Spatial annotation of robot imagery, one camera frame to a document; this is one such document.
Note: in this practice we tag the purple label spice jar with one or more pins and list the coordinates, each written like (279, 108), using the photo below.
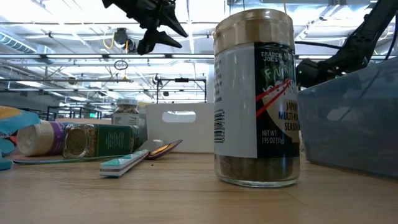
(37, 138)

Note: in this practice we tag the blue ramen noodle packet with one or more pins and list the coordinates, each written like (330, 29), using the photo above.
(18, 121)

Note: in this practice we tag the white lid seasoning jar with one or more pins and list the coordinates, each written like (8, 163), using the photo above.
(126, 119)

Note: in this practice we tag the small silver metal object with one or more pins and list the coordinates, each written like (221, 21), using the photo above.
(150, 143)

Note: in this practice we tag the furikake jar gold lid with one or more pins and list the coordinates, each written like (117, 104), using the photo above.
(242, 109)

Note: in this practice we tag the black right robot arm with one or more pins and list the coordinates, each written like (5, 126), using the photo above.
(357, 43)

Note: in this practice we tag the gray translucent plastic bin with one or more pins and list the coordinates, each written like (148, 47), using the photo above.
(351, 124)

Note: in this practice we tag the green label spice jar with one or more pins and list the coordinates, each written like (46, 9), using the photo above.
(115, 140)

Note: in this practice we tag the bright orange snack bag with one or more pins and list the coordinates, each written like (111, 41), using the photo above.
(12, 139)

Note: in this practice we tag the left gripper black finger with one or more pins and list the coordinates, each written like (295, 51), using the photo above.
(174, 25)
(152, 40)

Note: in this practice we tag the black metal rig frame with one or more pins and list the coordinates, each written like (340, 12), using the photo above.
(182, 80)

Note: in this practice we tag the teal white toothbrush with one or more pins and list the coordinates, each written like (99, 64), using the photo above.
(121, 165)

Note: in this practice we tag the white plastic bin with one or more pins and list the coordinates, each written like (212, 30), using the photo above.
(186, 137)

